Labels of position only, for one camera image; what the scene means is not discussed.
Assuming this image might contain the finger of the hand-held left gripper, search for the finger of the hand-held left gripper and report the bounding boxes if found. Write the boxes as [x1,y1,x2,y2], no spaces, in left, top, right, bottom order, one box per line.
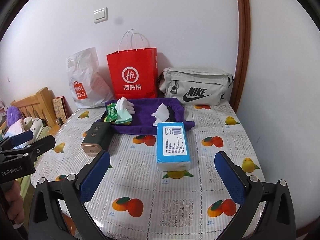
[0,130,34,150]
[0,135,56,164]

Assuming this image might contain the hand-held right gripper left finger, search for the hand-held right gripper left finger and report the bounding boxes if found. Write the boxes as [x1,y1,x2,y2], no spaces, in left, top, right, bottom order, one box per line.
[28,151,111,240]

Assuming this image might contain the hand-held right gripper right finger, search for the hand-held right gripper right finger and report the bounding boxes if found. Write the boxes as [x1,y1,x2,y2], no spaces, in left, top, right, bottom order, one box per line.
[214,151,297,240]

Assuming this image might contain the light green cloth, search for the light green cloth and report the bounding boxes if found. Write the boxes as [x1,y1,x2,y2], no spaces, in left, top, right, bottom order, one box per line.
[115,111,133,125]

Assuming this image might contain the dark green wipes packet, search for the dark green wipes packet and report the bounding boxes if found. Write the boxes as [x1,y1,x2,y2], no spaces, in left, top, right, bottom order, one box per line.
[105,104,119,117]

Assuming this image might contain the white gloves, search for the white gloves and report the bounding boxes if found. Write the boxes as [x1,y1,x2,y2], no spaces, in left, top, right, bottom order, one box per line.
[116,97,135,114]

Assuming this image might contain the purple towel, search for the purple towel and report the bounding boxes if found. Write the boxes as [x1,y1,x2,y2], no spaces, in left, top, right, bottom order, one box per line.
[101,98,195,134]

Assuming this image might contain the white sponge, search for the white sponge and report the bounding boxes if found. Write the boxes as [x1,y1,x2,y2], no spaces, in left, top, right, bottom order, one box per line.
[155,104,170,122]

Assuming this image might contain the person's left hand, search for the person's left hand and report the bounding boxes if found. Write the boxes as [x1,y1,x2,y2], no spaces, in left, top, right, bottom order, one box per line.
[6,180,25,224]

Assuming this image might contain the purple plush toy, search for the purple plush toy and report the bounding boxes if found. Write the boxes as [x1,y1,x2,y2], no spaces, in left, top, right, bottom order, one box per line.
[6,106,24,128]

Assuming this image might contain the wooden headboard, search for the wooden headboard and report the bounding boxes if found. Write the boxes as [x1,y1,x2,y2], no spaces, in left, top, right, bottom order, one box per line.
[10,87,56,128]

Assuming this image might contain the dark green tin box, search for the dark green tin box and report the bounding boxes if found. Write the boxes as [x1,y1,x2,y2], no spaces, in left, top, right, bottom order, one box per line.
[81,122,112,157]

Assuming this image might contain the patterned book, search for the patterned book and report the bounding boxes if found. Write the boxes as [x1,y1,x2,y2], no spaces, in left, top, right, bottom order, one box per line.
[52,96,69,122]

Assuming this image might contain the fruit-print tablecloth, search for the fruit-print tablecloth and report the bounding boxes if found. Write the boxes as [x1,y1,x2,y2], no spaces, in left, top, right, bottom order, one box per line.
[30,104,267,240]

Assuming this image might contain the blue tissue pack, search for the blue tissue pack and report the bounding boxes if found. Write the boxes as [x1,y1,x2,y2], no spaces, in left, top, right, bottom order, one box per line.
[156,122,192,172]

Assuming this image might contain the white plastic shopping bag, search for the white plastic shopping bag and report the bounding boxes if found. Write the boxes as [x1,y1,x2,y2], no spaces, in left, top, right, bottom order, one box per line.
[66,47,114,109]

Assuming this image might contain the grey waist bag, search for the grey waist bag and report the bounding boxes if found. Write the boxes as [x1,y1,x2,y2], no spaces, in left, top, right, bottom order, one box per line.
[158,67,235,106]

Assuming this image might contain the red paper bag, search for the red paper bag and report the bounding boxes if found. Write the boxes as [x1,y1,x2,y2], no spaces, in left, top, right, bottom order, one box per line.
[107,29,158,100]

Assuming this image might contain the brown wooden door frame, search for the brown wooden door frame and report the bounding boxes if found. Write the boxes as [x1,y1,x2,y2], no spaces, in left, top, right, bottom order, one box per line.
[229,0,251,110]

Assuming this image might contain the white wall light switch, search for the white wall light switch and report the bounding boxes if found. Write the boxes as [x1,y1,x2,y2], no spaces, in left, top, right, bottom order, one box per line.
[93,7,108,23]

